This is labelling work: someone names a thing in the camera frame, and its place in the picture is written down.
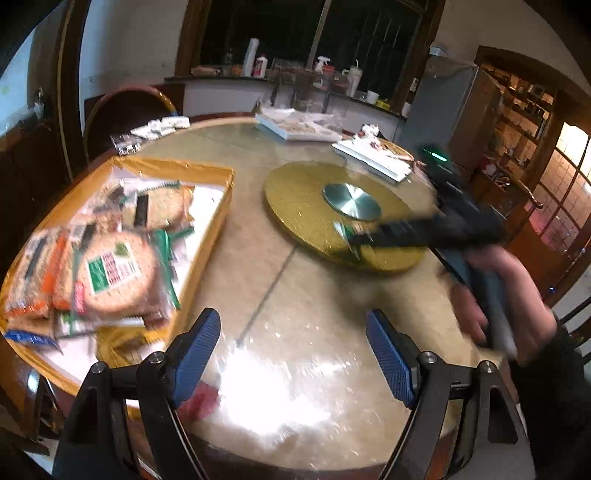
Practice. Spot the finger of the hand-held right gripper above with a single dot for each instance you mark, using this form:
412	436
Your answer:
406	225
392	240

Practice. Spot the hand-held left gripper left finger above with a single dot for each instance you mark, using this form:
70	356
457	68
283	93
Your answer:
194	355

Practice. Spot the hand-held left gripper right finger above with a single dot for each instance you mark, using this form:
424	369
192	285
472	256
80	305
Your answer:
390	357

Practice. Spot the small green gold snack packet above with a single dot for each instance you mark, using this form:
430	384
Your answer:
342	228

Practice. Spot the yellow biscuit packet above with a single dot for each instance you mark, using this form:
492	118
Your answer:
117	340

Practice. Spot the round cracker packet green label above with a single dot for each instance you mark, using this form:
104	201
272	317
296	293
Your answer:
115	277

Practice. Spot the orange long cracker packet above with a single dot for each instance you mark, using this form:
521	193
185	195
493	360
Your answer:
27	277
63	272

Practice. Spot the clear bag dark snack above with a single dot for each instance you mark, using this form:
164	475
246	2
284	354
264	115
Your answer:
108	196

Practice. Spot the gold cardboard box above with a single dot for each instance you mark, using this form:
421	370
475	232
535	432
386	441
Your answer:
138	164

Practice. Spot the person's right forearm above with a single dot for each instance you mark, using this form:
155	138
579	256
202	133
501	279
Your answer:
549	406

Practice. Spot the person's right hand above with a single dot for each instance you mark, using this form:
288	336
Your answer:
526	309

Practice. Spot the teal round plate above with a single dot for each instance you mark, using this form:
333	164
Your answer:
351	201

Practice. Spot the dark wooden chair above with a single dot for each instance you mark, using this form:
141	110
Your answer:
521	191

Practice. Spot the white flat box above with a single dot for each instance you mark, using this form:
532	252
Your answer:
374	156

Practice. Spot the gold glitter round board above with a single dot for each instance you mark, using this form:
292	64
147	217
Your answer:
300	207

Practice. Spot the crumpled wrappers pile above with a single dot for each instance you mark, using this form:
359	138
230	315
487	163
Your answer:
369	131

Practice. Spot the grey refrigerator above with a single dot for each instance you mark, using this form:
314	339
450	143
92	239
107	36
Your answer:
443	115

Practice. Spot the white cup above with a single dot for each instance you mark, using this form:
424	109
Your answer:
372	97

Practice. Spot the white tray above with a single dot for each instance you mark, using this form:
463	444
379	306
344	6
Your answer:
300	129

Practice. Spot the round cracker packet black label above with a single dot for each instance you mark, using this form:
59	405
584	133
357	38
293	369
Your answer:
161	207

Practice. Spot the white tumbler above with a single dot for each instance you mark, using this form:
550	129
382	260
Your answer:
354	81

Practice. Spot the blue white snack packet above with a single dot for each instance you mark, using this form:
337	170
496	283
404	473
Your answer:
32	338

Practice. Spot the white spray bottle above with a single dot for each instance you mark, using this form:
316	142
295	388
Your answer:
323	65

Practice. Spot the white bottle red label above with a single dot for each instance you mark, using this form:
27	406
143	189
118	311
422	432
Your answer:
261	68

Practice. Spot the small clear plastic packet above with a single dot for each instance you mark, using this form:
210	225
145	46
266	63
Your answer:
123	143

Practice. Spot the white paper towel roll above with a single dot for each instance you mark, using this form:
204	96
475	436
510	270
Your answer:
250	56

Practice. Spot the small white napkins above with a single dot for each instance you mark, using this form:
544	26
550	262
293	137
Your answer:
161	125

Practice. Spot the wicker back chair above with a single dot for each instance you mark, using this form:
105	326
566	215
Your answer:
124	115

